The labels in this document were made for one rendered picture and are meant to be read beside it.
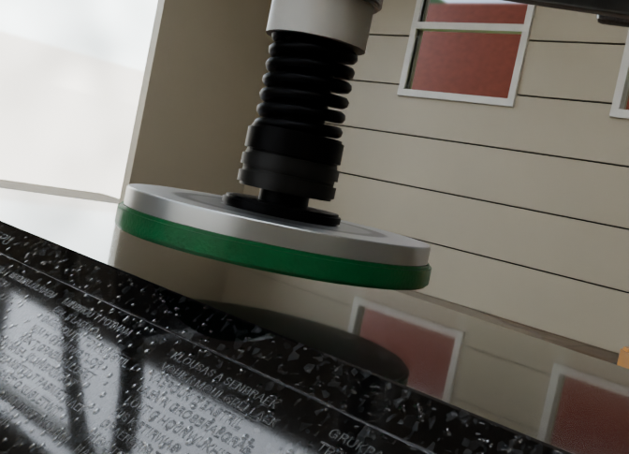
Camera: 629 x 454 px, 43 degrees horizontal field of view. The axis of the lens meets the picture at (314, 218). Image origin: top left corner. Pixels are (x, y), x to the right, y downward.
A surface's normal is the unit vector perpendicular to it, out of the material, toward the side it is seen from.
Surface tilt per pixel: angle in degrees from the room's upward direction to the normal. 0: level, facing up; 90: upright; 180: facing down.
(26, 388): 45
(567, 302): 90
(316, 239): 90
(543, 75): 90
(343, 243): 90
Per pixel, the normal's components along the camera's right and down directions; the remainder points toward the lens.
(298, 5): -0.41, -0.04
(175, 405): -0.32, -0.76
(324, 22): 0.15, 0.08
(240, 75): 0.71, 0.18
